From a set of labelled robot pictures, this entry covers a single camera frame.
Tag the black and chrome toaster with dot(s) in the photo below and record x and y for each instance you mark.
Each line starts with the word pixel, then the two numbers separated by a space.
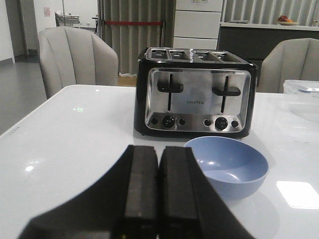
pixel 194 92

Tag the beige armchair right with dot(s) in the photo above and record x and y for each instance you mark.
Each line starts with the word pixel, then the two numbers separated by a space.
pixel 293 59

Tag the beige armchair left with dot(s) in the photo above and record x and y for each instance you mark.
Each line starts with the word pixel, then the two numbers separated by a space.
pixel 70 56

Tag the dark counter with white top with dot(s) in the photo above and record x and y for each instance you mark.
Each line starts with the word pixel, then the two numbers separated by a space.
pixel 256 41

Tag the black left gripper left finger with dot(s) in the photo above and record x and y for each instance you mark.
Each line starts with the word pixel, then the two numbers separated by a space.
pixel 122 204

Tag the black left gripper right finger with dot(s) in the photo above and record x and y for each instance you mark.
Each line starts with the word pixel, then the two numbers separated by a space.
pixel 189 207

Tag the blue bowl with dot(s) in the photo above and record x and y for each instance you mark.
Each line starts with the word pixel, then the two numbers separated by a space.
pixel 234 169

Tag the clear plastic container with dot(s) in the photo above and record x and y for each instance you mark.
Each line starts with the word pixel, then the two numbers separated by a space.
pixel 301 87

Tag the white drawer cabinet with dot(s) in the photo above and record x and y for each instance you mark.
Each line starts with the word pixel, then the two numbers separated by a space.
pixel 196 24

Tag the beige armchair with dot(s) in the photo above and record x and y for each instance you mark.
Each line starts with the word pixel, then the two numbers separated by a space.
pixel 293 59
pixel 70 56

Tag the red barrier belt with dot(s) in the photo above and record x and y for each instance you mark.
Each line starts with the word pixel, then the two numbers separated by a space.
pixel 133 23

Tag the fruit plate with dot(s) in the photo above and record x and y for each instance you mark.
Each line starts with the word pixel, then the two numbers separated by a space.
pixel 284 20

